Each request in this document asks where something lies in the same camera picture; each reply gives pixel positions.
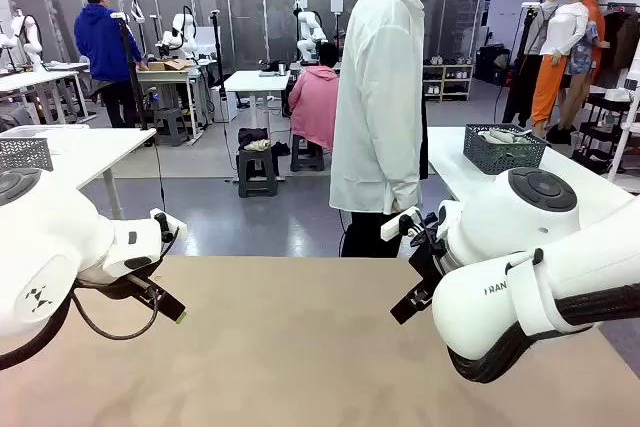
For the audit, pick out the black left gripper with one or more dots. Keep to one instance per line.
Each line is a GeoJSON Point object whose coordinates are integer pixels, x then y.
{"type": "Point", "coordinates": [142, 289]}

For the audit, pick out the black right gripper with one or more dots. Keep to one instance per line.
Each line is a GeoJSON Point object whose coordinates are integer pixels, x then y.
{"type": "Point", "coordinates": [427, 267]}

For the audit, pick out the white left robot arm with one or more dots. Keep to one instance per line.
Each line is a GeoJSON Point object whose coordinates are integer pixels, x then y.
{"type": "Point", "coordinates": [50, 237]}

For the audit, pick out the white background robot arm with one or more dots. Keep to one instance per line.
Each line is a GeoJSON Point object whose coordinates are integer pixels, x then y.
{"type": "Point", "coordinates": [31, 37]}
{"type": "Point", "coordinates": [181, 34]}
{"type": "Point", "coordinates": [307, 32]}

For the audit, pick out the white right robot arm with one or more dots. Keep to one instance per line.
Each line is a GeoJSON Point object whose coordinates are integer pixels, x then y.
{"type": "Point", "coordinates": [530, 257]}

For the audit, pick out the person's right forearm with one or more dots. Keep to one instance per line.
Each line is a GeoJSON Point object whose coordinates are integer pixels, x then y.
{"type": "Point", "coordinates": [400, 177]}

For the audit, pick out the dark grey plastic basket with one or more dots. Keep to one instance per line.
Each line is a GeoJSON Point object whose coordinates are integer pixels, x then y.
{"type": "Point", "coordinates": [500, 157]}

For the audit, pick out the grey patterned basket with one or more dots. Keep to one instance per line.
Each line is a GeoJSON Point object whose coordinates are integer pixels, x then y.
{"type": "Point", "coordinates": [25, 153]}

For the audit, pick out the person's right hand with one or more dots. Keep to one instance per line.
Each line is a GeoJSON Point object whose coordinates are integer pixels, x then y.
{"type": "Point", "coordinates": [397, 204]}

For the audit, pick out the grey step stool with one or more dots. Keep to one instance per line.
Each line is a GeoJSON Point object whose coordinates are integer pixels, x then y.
{"type": "Point", "coordinates": [257, 172]}
{"type": "Point", "coordinates": [170, 122]}
{"type": "Point", "coordinates": [306, 154]}

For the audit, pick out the white table with slanted edge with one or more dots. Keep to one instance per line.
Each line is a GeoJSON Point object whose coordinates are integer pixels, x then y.
{"type": "Point", "coordinates": [90, 152]}

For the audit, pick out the pile of dark clothes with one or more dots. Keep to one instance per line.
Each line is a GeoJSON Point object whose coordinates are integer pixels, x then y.
{"type": "Point", "coordinates": [252, 137]}

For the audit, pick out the light grey towel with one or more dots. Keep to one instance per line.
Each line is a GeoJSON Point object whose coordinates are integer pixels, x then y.
{"type": "Point", "coordinates": [502, 136]}

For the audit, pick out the person in white shirt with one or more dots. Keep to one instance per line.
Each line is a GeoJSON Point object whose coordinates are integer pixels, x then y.
{"type": "Point", "coordinates": [375, 97]}

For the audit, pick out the translucent white bin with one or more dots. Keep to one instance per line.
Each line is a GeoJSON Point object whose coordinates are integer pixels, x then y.
{"type": "Point", "coordinates": [45, 131]}

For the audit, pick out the long white table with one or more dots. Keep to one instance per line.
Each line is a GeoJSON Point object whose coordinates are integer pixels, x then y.
{"type": "Point", "coordinates": [590, 182]}

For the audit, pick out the person in pink hoodie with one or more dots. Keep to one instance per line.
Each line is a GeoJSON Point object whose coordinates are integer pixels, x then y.
{"type": "Point", "coordinates": [315, 102]}

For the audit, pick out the wooden shoe shelf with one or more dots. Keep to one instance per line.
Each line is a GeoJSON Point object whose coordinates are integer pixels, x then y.
{"type": "Point", "coordinates": [450, 82]}

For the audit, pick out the white workbench with metal legs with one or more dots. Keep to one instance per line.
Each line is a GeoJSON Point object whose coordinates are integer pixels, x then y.
{"type": "Point", "coordinates": [170, 77]}

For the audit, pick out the black tripod pole white head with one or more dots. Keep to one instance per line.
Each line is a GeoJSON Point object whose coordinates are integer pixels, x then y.
{"type": "Point", "coordinates": [131, 72]}

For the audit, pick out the small white desk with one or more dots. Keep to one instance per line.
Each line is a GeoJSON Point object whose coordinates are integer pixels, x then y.
{"type": "Point", "coordinates": [257, 81]}

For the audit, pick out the brown cardboard box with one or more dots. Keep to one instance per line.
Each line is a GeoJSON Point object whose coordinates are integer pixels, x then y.
{"type": "Point", "coordinates": [167, 65]}

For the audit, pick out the mannequin in grey top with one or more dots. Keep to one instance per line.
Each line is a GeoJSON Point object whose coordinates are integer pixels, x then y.
{"type": "Point", "coordinates": [522, 82]}

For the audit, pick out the black trolley shelf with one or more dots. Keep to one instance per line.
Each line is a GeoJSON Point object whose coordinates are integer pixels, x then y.
{"type": "Point", "coordinates": [600, 132]}

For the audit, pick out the white background table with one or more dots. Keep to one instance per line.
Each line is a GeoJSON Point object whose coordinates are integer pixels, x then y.
{"type": "Point", "coordinates": [35, 79]}

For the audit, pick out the person in blue hoodie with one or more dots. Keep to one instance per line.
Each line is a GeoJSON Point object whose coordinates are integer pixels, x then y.
{"type": "Point", "coordinates": [102, 42]}

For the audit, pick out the mannequin in white top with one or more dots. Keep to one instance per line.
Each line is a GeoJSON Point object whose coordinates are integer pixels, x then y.
{"type": "Point", "coordinates": [565, 32]}

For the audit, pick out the rack of dark clothes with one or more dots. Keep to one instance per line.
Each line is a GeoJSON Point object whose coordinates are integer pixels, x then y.
{"type": "Point", "coordinates": [620, 42]}

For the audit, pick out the mannequin in orange shirt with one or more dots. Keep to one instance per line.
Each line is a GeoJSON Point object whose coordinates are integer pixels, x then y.
{"type": "Point", "coordinates": [595, 17]}

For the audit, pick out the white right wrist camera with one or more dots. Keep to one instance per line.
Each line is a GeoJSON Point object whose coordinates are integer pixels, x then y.
{"type": "Point", "coordinates": [392, 229]}

